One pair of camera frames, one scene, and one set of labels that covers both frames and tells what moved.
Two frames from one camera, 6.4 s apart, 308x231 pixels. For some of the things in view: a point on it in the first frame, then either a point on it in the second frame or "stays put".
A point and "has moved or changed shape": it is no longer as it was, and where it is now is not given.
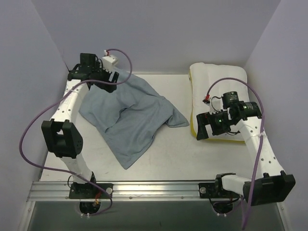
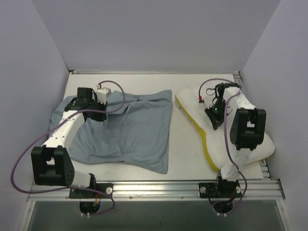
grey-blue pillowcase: [129, 119] has moved or changed shape
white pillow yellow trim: [201, 76] to [214, 139]
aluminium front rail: [58, 191] stays put
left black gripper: [109, 80] to [97, 113]
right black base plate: [215, 190] stays put
